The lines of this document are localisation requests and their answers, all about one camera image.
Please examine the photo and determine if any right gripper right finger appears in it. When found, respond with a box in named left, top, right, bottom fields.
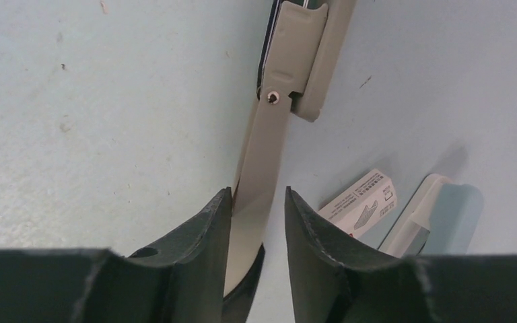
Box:
left=285, top=188, right=517, bottom=322

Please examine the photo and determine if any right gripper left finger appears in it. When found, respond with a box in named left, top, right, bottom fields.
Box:
left=0, top=188, right=232, bottom=322

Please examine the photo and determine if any light blue stapler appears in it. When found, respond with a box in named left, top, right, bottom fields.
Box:
left=378, top=174, right=484, bottom=258

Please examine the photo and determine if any beige black long stapler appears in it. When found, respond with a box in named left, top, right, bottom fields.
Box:
left=221, top=0, right=355, bottom=322

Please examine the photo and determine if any closed white staple box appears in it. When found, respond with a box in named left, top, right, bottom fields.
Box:
left=318, top=169, right=397, bottom=238

